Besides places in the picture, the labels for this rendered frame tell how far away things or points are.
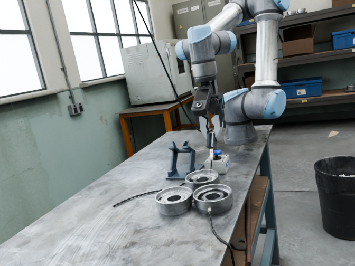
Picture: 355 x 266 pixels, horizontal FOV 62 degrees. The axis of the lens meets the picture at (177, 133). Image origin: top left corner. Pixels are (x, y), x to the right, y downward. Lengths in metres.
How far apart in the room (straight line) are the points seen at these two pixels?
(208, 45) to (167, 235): 0.55
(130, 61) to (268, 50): 2.19
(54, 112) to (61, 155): 0.36
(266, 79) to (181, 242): 0.76
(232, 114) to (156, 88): 1.94
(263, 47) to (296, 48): 2.94
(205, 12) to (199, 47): 3.81
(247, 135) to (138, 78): 2.09
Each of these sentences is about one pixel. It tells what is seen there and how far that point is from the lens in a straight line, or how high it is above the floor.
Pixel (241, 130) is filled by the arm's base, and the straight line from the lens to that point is 1.30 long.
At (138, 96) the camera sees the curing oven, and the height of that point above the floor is 0.90.
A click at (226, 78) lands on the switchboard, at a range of 4.64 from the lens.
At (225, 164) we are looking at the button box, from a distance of 1.02.
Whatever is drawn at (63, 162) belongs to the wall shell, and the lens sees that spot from 2.68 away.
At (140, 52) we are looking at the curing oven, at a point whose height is 1.35.
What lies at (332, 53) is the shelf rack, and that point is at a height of 0.98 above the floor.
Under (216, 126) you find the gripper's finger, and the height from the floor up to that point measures 0.97.
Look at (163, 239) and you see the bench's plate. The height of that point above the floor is 0.80.
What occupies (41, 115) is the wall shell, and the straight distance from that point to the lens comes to 2.55.
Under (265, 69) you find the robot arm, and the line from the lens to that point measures 1.24.
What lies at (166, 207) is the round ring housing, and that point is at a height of 0.83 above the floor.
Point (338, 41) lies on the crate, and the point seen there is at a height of 1.10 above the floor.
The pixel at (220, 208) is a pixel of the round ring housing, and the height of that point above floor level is 0.82.
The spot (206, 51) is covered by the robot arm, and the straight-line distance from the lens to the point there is 0.92.
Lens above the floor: 1.19
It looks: 13 degrees down
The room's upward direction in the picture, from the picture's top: 10 degrees counter-clockwise
